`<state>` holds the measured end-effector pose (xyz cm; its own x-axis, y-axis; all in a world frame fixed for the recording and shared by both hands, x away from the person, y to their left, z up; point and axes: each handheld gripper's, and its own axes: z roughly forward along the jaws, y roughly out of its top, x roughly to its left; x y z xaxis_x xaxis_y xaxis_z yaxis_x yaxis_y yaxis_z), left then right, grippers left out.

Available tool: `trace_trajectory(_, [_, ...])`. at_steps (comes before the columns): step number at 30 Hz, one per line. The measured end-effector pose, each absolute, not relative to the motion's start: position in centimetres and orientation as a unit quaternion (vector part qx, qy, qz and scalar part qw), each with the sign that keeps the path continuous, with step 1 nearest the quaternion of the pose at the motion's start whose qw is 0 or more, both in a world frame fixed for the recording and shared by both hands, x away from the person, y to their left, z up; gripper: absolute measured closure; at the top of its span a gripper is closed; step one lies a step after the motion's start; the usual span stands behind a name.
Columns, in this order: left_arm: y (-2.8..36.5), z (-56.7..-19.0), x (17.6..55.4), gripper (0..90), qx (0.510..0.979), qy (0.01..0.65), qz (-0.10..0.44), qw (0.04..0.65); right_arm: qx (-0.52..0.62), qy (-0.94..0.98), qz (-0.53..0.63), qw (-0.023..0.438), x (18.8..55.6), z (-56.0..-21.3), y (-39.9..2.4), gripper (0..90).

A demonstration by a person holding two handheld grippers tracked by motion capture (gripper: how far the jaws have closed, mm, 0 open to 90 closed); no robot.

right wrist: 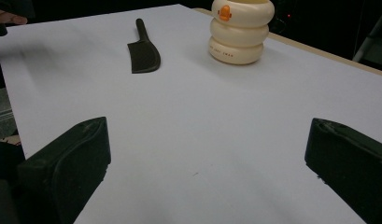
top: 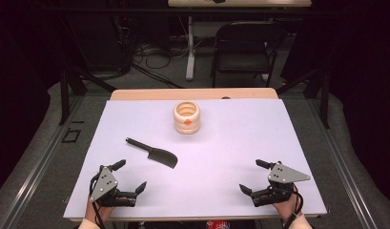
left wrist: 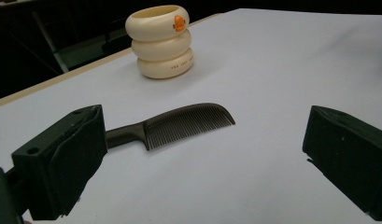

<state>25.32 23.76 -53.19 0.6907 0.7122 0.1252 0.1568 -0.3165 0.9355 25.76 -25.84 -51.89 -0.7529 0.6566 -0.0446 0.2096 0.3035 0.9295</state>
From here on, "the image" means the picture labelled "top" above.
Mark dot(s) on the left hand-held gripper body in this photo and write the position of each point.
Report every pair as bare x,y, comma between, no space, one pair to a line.
103,184

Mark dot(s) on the white table mat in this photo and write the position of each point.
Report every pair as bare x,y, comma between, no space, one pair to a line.
215,152

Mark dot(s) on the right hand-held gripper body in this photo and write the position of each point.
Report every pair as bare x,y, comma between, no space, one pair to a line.
283,175

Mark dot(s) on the white desk leg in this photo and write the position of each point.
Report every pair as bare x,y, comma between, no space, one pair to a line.
190,60

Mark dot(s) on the person's left hand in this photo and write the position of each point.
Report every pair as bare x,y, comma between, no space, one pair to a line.
98,213

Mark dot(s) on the person's right hand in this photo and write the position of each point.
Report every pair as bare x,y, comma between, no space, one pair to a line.
288,206

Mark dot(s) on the cream ribbed utensil holder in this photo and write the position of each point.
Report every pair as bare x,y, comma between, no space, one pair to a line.
187,122

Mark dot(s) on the wooden table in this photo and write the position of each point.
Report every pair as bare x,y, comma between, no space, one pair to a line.
195,94

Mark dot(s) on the aluminium floor rail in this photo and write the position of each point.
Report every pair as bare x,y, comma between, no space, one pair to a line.
40,168
342,168

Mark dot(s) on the black spatula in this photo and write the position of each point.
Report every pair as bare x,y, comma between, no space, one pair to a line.
160,156

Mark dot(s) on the light wooden desk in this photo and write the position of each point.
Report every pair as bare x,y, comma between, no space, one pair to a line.
246,3

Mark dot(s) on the red patterned packet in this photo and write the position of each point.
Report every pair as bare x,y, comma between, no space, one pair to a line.
217,225

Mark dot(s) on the black metal stand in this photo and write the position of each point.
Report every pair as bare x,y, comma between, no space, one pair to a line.
324,98
65,95

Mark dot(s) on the black folding chair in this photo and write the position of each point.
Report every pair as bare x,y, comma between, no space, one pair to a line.
243,57

